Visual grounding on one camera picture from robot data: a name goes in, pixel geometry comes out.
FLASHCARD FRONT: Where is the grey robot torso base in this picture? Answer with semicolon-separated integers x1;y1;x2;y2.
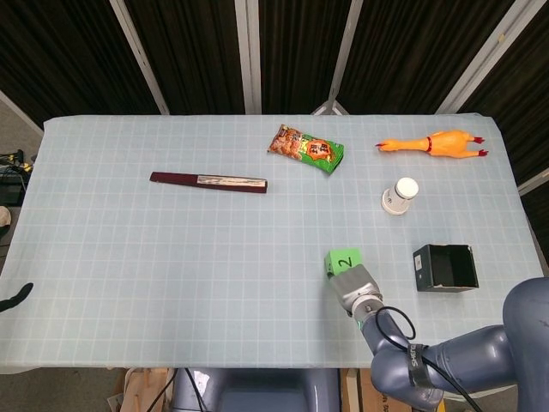
171;367;342;412

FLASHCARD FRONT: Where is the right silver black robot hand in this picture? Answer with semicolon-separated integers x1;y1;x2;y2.
324;264;383;318

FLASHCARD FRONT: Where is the light wooden board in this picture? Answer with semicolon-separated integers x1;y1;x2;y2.
106;367;175;412

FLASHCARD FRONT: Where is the light blue gridded tablecloth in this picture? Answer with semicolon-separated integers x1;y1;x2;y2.
0;112;549;375

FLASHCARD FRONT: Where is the yellow rubber chicken toy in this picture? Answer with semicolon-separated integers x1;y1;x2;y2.
375;130;490;159

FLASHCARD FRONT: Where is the dark red folded fan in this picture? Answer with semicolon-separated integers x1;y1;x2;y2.
149;171;269;195

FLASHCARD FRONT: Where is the black cable on torso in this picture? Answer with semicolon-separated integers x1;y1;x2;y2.
184;367;208;412

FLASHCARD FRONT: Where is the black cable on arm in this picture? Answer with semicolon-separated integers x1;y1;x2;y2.
375;306;486;412

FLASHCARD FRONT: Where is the black open box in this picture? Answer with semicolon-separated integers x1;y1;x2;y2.
412;244;480;294

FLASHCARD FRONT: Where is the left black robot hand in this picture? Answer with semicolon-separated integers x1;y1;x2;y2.
0;282;34;313

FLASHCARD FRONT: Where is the brown cardboard box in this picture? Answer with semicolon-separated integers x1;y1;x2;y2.
341;367;389;412

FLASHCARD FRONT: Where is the black yellow floor equipment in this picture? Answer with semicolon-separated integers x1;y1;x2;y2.
0;148;35;207

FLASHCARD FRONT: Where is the green number cube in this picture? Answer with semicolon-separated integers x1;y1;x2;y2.
323;247;364;281

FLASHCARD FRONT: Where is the green orange snack bag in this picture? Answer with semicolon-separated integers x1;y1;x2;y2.
268;124;346;176

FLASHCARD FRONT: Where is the white plastic bottle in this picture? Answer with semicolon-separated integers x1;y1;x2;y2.
381;177;419;215

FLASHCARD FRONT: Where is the grey partition post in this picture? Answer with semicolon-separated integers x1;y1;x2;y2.
109;0;171;115
312;0;365;116
516;167;549;197
234;0;262;115
436;0;535;115

